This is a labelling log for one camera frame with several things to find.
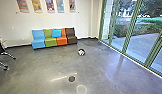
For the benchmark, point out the black trash bag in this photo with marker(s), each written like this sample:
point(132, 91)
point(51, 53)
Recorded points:
point(81, 52)

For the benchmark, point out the brown sofa seat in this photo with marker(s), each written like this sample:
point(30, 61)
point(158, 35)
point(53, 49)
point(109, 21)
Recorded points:
point(71, 40)

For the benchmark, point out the blue cushion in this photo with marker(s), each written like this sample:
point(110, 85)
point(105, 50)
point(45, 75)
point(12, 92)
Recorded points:
point(56, 33)

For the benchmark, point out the green sofa seat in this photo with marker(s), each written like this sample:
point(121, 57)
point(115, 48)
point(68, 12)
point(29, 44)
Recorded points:
point(50, 42)

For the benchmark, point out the round floor drain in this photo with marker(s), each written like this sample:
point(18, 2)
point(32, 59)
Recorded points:
point(72, 78)

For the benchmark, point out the blue sofa seat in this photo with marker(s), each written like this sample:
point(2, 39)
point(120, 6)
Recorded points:
point(38, 43)

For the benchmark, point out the black office chair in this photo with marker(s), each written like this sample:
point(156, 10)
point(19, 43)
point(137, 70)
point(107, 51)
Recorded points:
point(1, 48)

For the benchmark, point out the wall poster pink brown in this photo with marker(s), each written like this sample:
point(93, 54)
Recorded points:
point(72, 5)

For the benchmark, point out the wall poster light blue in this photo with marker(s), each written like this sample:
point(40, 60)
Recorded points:
point(60, 5)

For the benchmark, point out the green framed glass wall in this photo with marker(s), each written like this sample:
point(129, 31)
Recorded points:
point(130, 30)

